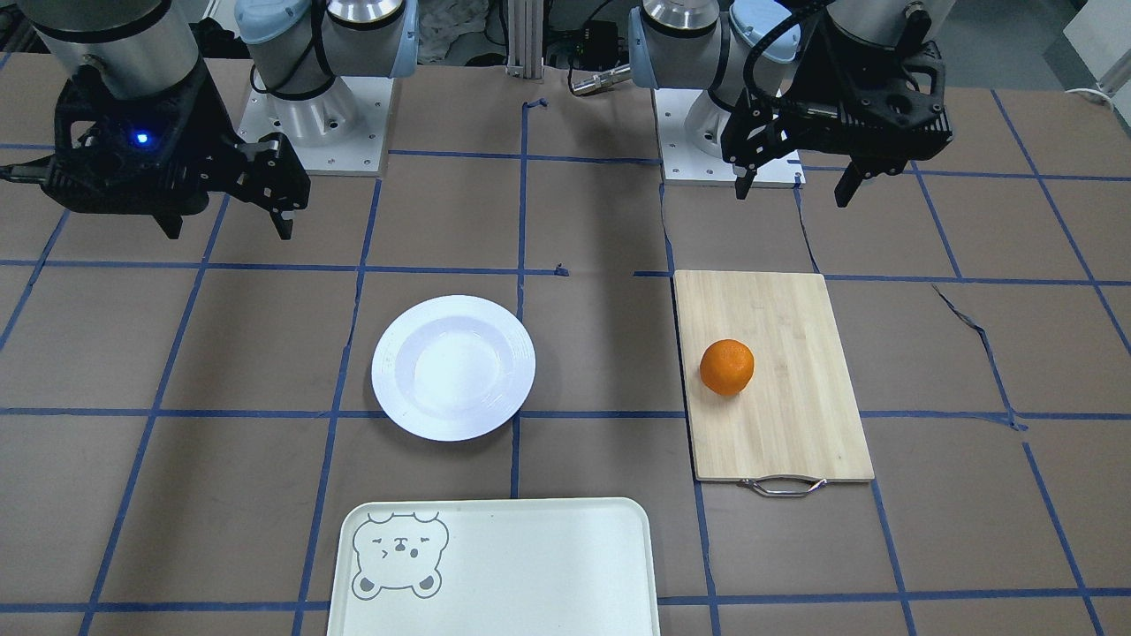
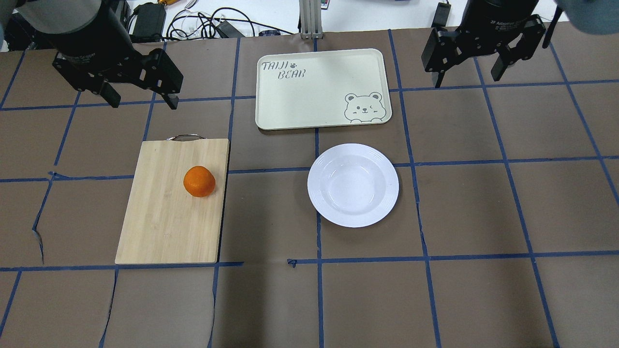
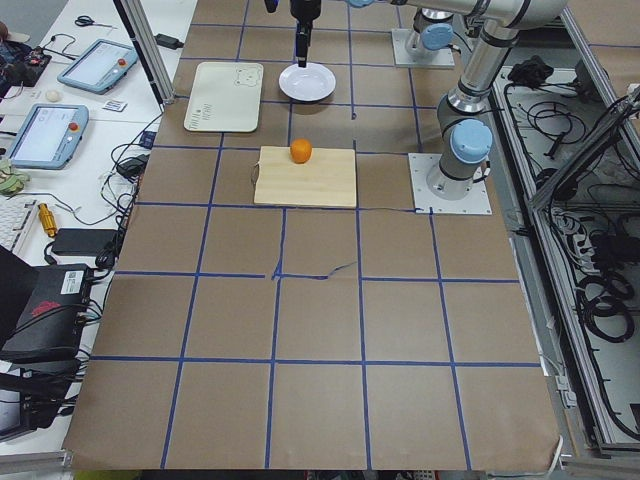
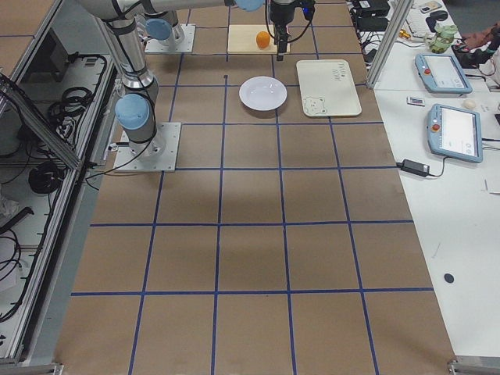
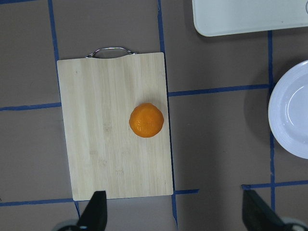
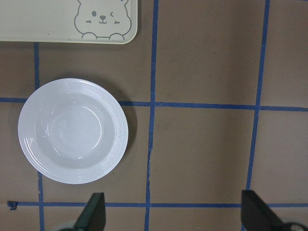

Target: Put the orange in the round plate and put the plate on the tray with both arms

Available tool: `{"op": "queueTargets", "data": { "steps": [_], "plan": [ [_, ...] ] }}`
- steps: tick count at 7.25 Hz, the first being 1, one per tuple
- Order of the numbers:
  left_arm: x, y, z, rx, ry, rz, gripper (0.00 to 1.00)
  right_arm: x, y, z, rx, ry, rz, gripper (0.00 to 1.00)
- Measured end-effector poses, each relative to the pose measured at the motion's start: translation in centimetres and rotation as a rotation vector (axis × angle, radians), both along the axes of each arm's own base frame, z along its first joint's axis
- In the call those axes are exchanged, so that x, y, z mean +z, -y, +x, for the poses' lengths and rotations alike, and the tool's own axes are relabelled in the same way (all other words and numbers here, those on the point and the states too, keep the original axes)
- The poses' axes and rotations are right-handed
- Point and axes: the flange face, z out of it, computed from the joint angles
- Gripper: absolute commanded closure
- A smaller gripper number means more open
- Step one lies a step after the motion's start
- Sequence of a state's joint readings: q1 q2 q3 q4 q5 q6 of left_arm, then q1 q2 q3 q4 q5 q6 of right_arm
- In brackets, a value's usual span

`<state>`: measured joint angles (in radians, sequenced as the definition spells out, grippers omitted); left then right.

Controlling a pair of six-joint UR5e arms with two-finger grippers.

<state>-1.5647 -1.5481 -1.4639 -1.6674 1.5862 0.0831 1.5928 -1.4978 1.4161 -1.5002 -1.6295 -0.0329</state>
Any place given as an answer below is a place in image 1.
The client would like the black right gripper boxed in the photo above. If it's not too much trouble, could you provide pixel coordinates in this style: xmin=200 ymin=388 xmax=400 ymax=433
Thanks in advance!
xmin=42 ymin=61 xmax=311 ymax=240

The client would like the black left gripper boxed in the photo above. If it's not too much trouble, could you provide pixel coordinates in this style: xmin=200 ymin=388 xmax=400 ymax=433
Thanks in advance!
xmin=722 ymin=18 xmax=955 ymax=208

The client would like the orange fruit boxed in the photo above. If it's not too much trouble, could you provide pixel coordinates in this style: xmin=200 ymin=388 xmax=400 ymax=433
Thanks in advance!
xmin=699 ymin=340 xmax=756 ymax=396

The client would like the white round plate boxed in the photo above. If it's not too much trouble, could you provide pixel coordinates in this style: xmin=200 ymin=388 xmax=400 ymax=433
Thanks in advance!
xmin=371 ymin=295 xmax=536 ymax=442

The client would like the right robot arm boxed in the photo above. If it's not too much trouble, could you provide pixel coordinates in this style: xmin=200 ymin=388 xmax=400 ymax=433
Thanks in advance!
xmin=3 ymin=1 xmax=418 ymax=240

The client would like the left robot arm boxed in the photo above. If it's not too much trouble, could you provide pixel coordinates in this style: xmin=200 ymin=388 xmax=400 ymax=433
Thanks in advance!
xmin=627 ymin=1 xmax=955 ymax=207

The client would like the cream tray with bear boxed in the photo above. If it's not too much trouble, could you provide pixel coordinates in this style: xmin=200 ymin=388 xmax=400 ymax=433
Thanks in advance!
xmin=327 ymin=496 xmax=661 ymax=635

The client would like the silver cylindrical connector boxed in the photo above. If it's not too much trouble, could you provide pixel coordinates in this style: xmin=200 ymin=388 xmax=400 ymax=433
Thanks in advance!
xmin=566 ymin=65 xmax=633 ymax=97

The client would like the bamboo cutting board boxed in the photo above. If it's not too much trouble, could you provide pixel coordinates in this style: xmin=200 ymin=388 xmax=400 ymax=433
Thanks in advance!
xmin=673 ymin=269 xmax=874 ymax=485

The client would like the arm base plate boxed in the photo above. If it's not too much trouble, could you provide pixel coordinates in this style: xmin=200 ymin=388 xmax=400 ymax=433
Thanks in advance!
xmin=651 ymin=87 xmax=808 ymax=188
xmin=238 ymin=77 xmax=397 ymax=177

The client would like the aluminium frame post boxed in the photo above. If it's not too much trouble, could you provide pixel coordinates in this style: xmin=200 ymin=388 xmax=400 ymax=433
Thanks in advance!
xmin=506 ymin=0 xmax=544 ymax=83

